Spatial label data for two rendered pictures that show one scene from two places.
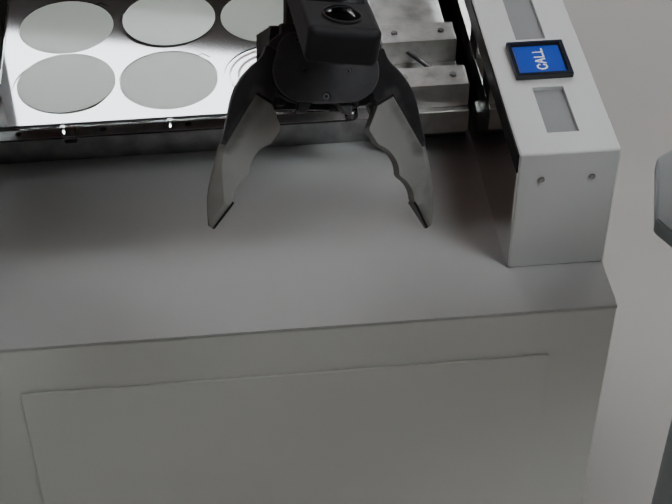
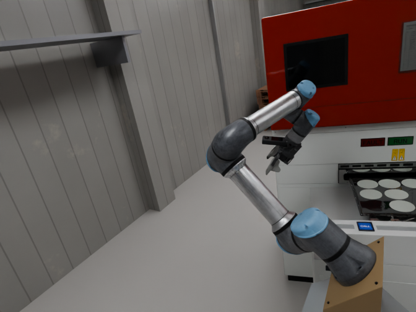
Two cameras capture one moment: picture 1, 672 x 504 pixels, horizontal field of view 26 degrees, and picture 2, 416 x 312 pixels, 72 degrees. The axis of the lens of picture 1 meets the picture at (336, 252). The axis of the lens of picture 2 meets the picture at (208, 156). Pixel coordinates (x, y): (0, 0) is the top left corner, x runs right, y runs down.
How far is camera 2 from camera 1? 166 cm
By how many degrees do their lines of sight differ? 93
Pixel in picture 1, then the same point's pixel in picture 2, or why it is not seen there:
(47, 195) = (350, 194)
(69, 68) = (372, 184)
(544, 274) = not seen: hidden behind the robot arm
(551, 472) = not seen: hidden behind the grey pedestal
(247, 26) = (395, 203)
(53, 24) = (389, 182)
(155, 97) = (363, 192)
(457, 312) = not seen: hidden behind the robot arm
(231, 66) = (377, 200)
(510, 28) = (381, 225)
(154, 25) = (392, 192)
